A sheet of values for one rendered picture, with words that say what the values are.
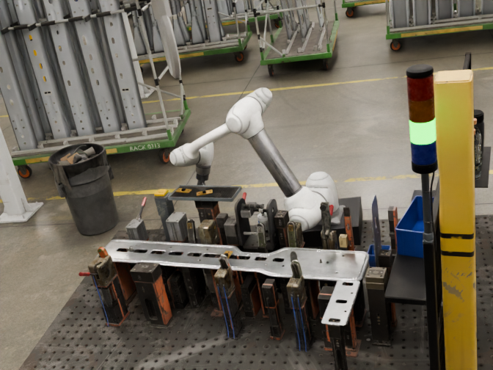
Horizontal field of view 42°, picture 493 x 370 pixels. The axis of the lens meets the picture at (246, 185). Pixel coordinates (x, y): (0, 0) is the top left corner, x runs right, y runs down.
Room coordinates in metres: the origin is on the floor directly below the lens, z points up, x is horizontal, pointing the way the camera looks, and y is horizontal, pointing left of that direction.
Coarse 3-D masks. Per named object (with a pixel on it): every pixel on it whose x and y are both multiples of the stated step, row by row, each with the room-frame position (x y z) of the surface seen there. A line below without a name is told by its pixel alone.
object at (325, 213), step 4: (324, 204) 2.54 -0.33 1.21; (328, 204) 2.53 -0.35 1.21; (320, 208) 2.51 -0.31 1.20; (324, 208) 2.50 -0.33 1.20; (328, 208) 2.52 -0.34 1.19; (324, 212) 2.53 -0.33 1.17; (328, 212) 2.52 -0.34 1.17; (324, 216) 2.53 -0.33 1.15; (328, 216) 2.52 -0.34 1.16; (324, 220) 2.53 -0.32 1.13; (328, 220) 2.51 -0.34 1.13; (324, 224) 2.53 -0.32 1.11; (328, 224) 2.51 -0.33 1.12; (324, 228) 2.53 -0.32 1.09; (328, 228) 2.51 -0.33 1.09; (324, 232) 2.52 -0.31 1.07; (324, 236) 2.51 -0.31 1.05
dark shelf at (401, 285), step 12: (420, 192) 2.79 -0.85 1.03; (432, 192) 2.77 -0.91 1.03; (396, 252) 2.32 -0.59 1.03; (396, 264) 2.22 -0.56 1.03; (408, 264) 2.21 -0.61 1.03; (420, 264) 2.19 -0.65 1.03; (396, 276) 2.14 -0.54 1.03; (408, 276) 2.13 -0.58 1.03; (420, 276) 2.11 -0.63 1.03; (396, 288) 2.07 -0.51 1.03; (408, 288) 2.05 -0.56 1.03; (420, 288) 2.04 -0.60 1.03; (384, 300) 2.03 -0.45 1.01; (396, 300) 2.01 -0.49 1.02; (408, 300) 1.99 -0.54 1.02; (420, 300) 1.97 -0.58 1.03
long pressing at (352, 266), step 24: (120, 240) 2.94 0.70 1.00; (168, 264) 2.62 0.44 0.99; (192, 264) 2.58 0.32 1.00; (216, 264) 2.53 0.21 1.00; (240, 264) 2.50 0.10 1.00; (264, 264) 2.46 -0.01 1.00; (288, 264) 2.42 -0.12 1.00; (312, 264) 2.39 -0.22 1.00; (336, 264) 2.35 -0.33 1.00; (360, 264) 2.32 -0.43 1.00
